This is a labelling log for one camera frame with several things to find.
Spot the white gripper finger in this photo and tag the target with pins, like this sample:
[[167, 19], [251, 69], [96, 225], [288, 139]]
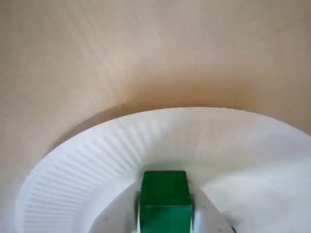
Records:
[[116, 216], [209, 218]]

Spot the green cube block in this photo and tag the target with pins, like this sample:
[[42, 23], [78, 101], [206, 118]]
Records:
[[165, 194]]

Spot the white paper plate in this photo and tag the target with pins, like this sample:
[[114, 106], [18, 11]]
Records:
[[73, 170]]

